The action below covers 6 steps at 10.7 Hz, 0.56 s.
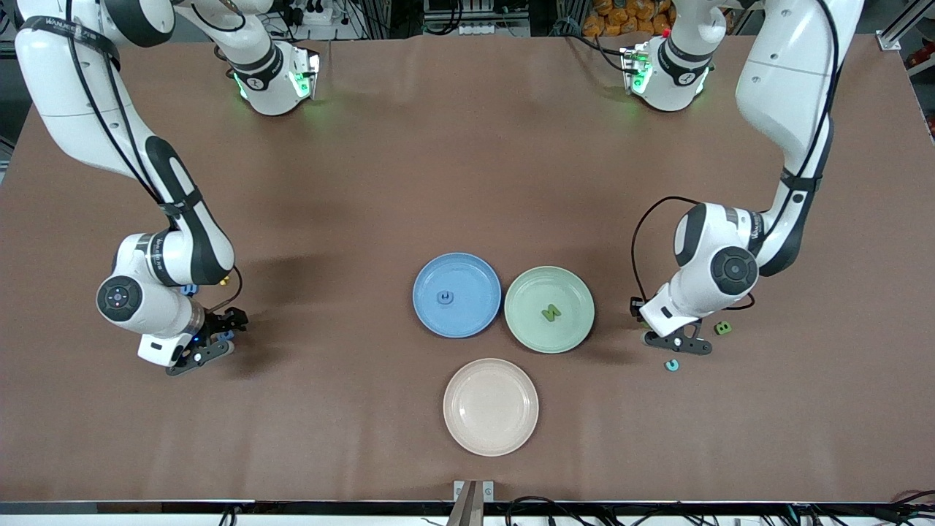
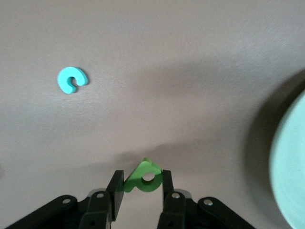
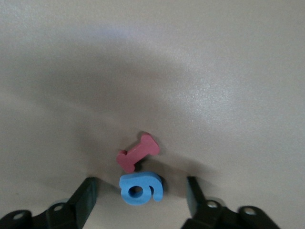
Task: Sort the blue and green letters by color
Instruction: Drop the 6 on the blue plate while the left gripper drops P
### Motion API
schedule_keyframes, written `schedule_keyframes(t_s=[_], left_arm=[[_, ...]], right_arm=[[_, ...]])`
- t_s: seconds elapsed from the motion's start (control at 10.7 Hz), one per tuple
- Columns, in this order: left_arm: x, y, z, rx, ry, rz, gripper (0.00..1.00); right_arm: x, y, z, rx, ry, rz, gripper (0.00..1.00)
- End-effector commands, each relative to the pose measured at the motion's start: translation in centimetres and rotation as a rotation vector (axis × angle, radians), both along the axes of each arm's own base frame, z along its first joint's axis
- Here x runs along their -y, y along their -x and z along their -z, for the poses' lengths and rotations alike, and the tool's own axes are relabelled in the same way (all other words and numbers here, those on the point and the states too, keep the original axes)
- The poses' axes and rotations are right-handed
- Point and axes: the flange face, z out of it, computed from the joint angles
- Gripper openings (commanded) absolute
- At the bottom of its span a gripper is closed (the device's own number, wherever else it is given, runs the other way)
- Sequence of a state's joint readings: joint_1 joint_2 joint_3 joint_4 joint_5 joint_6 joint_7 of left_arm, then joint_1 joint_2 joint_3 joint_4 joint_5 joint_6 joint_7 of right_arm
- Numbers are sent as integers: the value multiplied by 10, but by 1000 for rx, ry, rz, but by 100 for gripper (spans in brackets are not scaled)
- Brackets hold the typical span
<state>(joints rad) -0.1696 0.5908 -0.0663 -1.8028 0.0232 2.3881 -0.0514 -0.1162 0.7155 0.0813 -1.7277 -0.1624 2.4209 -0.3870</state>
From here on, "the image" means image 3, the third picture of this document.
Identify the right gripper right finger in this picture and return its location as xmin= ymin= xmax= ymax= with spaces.
xmin=184 ymin=176 xmax=241 ymax=229

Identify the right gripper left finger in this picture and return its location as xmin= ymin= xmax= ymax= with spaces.
xmin=32 ymin=177 xmax=97 ymax=229

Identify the blue foam digit six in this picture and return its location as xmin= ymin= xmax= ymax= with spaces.
xmin=118 ymin=172 xmax=164 ymax=206

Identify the red foam letter I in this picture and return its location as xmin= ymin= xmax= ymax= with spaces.
xmin=116 ymin=133 xmax=160 ymax=174

